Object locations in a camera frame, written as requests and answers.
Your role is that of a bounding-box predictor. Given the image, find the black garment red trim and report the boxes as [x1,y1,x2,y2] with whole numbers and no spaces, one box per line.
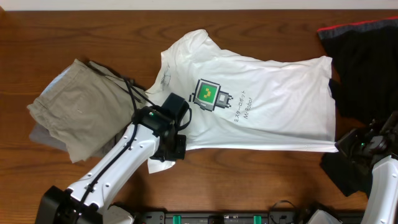
[317,16,398,197]

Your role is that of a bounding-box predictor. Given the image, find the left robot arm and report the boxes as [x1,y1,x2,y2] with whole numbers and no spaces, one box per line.
[35,103,192,223]

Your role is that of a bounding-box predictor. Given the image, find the folded khaki trousers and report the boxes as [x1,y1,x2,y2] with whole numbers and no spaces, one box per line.
[27,60,146,162]

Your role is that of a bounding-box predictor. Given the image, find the white printed t-shirt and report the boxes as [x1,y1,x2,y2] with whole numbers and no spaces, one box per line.
[144,29,339,174]

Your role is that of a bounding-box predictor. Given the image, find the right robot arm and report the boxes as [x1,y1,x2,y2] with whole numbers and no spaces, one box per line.
[302,111,397,224]

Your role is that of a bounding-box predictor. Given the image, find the folded grey garment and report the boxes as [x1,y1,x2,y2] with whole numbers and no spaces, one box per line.
[29,123,122,158]

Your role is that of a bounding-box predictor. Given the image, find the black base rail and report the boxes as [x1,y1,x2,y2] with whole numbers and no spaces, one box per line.
[136,210,364,224]

